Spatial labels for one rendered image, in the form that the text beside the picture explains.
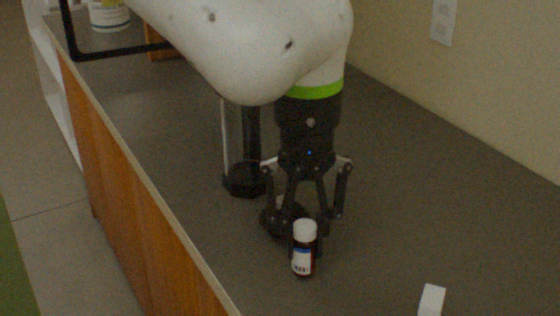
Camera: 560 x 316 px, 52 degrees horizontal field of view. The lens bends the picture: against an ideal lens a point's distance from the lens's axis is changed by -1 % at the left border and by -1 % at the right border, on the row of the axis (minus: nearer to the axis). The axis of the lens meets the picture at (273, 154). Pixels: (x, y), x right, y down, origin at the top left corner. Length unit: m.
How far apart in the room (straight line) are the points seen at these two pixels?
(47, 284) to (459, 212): 1.74
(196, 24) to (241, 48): 0.06
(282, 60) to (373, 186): 0.62
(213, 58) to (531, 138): 0.87
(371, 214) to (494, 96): 0.43
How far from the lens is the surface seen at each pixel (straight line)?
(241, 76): 0.59
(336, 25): 0.69
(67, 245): 2.62
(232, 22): 0.60
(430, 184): 1.20
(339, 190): 0.85
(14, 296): 0.74
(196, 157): 1.26
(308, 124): 0.74
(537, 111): 1.30
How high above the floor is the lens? 1.60
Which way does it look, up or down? 32 degrees down
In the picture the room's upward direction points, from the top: 1 degrees counter-clockwise
